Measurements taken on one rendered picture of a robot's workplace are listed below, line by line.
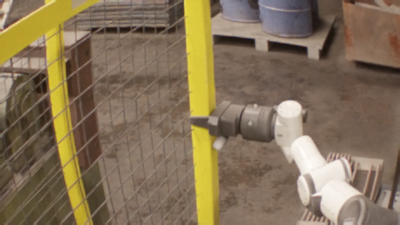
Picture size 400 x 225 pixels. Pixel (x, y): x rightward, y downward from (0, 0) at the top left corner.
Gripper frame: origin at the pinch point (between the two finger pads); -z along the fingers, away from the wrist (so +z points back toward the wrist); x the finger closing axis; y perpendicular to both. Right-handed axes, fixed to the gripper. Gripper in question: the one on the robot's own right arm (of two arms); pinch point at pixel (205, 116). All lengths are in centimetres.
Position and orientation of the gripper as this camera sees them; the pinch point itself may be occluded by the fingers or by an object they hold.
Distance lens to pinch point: 164.5
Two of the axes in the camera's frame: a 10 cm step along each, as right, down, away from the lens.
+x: 3.9, -4.2, 8.2
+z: 9.2, 1.3, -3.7
